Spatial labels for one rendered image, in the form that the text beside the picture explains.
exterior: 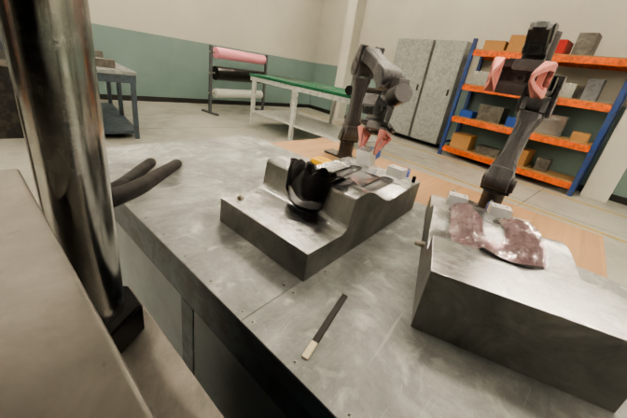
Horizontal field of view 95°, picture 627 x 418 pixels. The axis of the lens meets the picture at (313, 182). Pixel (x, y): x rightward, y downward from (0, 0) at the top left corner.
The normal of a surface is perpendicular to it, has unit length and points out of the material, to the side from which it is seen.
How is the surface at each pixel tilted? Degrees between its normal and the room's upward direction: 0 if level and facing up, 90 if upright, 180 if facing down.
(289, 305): 0
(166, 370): 0
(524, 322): 90
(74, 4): 90
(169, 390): 0
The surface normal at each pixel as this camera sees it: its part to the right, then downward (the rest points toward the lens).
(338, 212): -0.63, 0.10
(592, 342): -0.39, 0.29
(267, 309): 0.14, -0.92
